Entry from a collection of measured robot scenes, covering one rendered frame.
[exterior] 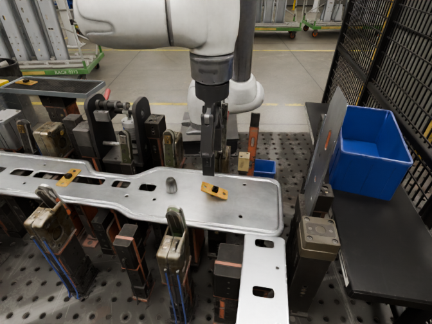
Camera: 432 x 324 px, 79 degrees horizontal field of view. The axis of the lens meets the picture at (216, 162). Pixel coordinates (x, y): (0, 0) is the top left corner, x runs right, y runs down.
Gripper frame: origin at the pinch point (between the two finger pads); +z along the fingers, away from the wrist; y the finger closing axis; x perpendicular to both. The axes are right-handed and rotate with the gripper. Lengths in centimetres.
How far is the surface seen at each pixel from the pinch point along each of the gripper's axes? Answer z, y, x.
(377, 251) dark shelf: 11.3, 14.6, 40.0
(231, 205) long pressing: 14.4, 3.1, 6.0
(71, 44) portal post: 109, -527, -425
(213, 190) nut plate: 11.8, 0.7, 0.2
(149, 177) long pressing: 14.4, -4.7, -21.4
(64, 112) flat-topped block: 8, -30, -66
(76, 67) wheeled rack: 86, -308, -265
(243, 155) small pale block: 7.8, -12.5, 7.5
